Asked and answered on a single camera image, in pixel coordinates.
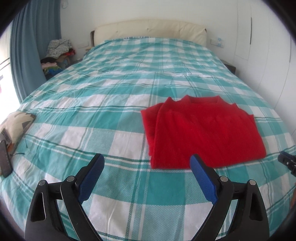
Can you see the dark bedside table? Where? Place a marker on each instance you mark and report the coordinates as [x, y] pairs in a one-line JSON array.
[[229, 66]]

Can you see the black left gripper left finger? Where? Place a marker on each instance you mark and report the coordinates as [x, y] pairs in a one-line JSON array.
[[44, 220]]

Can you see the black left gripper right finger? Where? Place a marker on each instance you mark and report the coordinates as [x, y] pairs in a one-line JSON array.
[[249, 220]]

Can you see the patterned beige cushion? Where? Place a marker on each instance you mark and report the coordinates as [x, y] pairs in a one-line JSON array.
[[14, 127]]

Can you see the red knit sweater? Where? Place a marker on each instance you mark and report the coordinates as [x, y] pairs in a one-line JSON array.
[[222, 134]]

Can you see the white wall socket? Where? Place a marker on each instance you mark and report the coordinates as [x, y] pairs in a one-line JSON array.
[[218, 42]]

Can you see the cream padded headboard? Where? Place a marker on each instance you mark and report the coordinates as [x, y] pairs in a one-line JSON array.
[[150, 28]]

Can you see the black smartphone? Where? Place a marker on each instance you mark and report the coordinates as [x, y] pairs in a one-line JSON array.
[[6, 167]]

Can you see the teal plaid bed sheet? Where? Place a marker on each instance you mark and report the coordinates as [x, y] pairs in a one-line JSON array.
[[94, 107]]

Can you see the blue curtain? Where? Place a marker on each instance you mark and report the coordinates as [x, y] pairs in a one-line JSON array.
[[32, 29]]

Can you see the white wardrobe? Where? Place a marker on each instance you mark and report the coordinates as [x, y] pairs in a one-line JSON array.
[[264, 52]]

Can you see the pile of clothes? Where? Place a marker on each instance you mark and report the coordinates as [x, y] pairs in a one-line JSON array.
[[58, 57]]

